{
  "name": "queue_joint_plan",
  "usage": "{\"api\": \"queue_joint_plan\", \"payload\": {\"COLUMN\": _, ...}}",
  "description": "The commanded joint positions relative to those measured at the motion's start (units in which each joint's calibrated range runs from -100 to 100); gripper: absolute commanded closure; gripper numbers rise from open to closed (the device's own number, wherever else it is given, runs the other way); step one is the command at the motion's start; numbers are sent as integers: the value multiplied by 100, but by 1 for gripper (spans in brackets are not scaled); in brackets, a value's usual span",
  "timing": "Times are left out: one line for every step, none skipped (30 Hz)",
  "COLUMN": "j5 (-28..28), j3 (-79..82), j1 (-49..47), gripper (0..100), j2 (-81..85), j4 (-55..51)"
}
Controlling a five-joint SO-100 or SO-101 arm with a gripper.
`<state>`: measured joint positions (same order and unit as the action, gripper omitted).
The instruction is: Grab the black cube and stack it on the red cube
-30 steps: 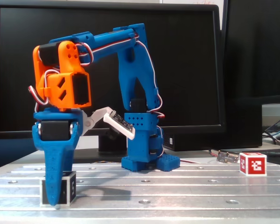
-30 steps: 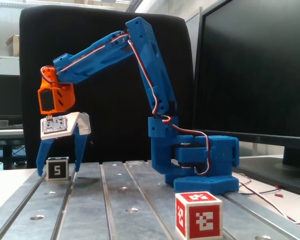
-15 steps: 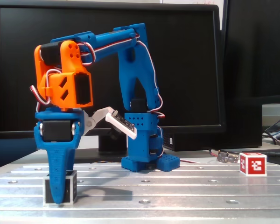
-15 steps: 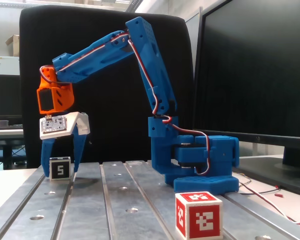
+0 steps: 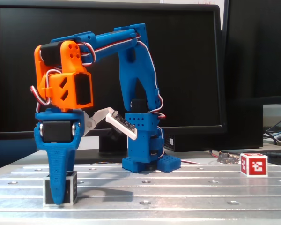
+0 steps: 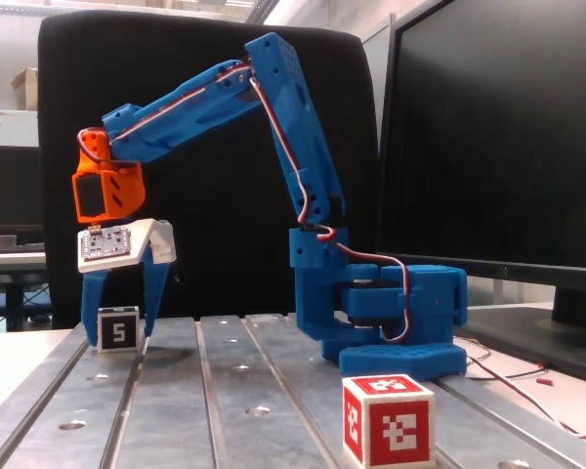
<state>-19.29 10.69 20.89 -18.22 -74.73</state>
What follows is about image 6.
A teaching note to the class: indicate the black marker cube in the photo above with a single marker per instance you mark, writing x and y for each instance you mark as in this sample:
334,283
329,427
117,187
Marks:
108,337

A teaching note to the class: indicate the red marker cube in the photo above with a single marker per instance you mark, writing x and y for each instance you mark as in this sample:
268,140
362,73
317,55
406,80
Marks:
420,410

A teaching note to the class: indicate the aluminium slotted base plate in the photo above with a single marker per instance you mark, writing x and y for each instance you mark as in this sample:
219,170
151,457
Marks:
176,391

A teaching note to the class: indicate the cardboard box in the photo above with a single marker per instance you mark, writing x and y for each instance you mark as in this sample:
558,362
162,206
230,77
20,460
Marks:
27,85

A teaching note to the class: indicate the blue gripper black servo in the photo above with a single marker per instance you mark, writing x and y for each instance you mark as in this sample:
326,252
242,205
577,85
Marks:
157,272

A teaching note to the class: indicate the white background desk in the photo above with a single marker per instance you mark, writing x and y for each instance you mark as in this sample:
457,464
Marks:
10,261

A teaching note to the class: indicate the black Dell monitor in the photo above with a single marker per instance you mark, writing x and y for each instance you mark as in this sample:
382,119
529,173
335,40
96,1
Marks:
493,146

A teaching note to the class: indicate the black keyboard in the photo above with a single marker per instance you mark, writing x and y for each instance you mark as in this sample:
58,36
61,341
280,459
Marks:
10,248

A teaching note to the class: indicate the small background monitor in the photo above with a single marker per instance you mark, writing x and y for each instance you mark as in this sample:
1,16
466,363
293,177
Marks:
12,185

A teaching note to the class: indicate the grey round object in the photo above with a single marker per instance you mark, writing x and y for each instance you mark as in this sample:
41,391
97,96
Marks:
4,240

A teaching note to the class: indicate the white cabinet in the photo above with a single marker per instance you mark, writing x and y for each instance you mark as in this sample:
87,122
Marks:
12,128

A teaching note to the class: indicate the black office chair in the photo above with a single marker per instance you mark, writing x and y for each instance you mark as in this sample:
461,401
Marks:
215,195

